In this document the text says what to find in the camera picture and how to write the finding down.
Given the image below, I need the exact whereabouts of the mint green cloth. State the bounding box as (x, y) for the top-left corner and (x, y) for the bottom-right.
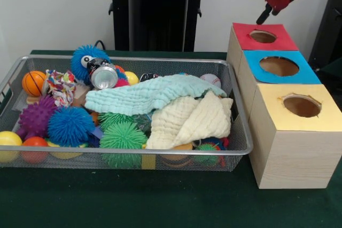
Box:
(84, 74), (228, 116)

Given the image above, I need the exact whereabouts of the wooden box with three holes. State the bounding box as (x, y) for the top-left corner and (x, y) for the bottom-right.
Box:
(226, 22), (342, 190)

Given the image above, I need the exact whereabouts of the silver mesh bin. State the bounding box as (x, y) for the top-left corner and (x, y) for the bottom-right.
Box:
(0, 54), (254, 172)

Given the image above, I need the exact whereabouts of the green cloth covered side table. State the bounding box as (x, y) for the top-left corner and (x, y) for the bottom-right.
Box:
(317, 56), (342, 100)

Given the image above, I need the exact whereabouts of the white baseball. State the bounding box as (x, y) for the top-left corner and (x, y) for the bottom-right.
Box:
(199, 73), (222, 89)

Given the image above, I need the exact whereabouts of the cream cloth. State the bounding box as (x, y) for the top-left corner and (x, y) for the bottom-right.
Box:
(145, 91), (234, 150)

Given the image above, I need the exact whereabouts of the crushed soda can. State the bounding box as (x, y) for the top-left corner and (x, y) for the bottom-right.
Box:
(87, 57), (119, 90)

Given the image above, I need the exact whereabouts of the green spiky ball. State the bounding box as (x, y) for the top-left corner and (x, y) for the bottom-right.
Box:
(99, 121), (148, 169)

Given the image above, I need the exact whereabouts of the blue fuzzy ball with eyes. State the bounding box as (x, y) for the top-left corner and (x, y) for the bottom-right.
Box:
(71, 45), (112, 84)

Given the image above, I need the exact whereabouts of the blue spiky ball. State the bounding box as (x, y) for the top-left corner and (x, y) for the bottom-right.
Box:
(47, 106), (96, 148)

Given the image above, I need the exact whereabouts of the dark green table cloth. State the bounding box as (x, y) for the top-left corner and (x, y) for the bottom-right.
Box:
(0, 49), (342, 228)

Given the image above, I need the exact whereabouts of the orange basketball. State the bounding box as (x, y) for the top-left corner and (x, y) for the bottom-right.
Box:
(22, 70), (48, 97)

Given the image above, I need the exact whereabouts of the purple spiky ball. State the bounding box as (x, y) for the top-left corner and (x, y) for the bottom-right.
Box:
(16, 95), (58, 140)

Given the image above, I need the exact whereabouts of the red orange ball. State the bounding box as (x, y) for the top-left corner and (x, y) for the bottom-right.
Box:
(21, 136), (50, 164)

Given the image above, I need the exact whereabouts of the yellow smooth ball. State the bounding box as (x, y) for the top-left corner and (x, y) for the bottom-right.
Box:
(0, 131), (24, 162)

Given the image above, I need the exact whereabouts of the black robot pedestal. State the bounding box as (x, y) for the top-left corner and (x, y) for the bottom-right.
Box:
(103, 0), (216, 52)

